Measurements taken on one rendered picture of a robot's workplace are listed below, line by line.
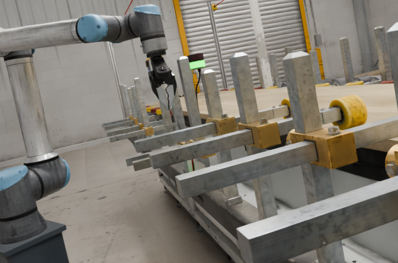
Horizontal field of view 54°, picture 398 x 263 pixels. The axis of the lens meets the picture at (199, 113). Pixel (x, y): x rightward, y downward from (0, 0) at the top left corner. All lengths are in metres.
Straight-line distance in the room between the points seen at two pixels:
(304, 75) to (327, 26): 10.35
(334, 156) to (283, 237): 0.30
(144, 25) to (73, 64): 7.62
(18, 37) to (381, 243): 1.34
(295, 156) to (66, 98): 8.45
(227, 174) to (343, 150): 0.19
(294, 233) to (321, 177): 0.36
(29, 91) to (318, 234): 1.59
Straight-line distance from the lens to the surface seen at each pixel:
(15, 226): 1.77
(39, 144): 1.85
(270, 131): 0.87
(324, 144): 0.65
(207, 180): 0.60
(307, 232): 0.38
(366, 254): 1.05
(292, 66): 0.69
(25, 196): 1.77
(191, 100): 1.39
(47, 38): 1.52
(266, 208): 0.98
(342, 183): 1.06
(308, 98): 0.70
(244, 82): 0.92
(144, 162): 1.34
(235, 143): 0.87
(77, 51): 9.03
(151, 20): 1.41
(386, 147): 0.90
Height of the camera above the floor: 1.11
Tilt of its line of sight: 6 degrees down
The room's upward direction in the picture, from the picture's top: 12 degrees counter-clockwise
